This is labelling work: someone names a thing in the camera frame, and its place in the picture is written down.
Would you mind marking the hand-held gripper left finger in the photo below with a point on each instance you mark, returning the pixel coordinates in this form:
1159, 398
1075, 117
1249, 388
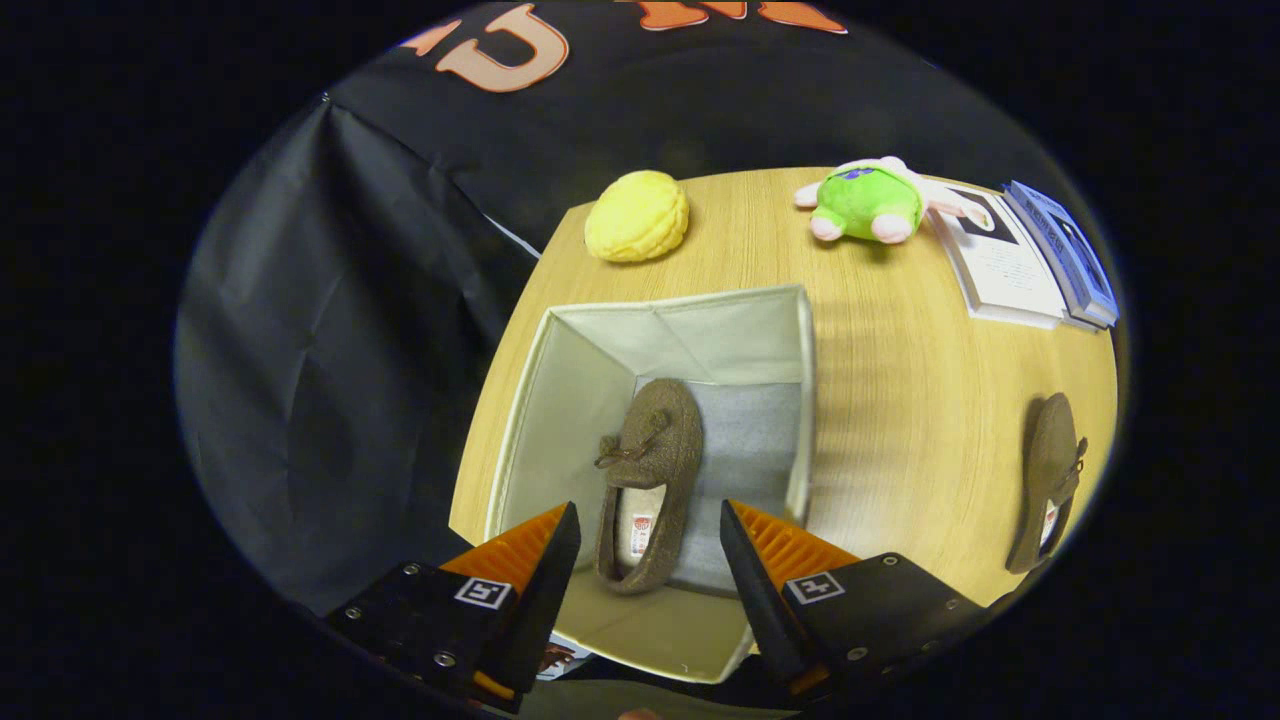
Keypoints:
550, 590

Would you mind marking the white booklet with dark photo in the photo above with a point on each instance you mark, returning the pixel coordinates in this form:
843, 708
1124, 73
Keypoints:
1005, 270

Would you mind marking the yellow plush bun toy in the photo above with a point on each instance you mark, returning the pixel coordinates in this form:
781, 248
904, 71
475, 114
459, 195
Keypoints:
638, 218

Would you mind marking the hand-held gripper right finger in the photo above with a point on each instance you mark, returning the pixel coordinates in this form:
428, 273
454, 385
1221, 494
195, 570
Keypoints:
755, 600

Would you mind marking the black backdrop cloth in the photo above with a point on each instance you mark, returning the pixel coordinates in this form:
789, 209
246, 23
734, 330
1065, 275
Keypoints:
330, 350

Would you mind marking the cream fabric storage box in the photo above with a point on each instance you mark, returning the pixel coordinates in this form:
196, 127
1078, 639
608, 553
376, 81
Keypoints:
560, 420

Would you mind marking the blue book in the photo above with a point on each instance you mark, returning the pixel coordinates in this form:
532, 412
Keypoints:
1075, 255

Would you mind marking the green and pink plush toy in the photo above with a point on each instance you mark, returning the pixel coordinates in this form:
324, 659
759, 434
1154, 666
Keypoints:
865, 205

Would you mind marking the brown shoe with bow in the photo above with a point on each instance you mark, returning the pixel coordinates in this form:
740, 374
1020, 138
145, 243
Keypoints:
1048, 460
660, 440

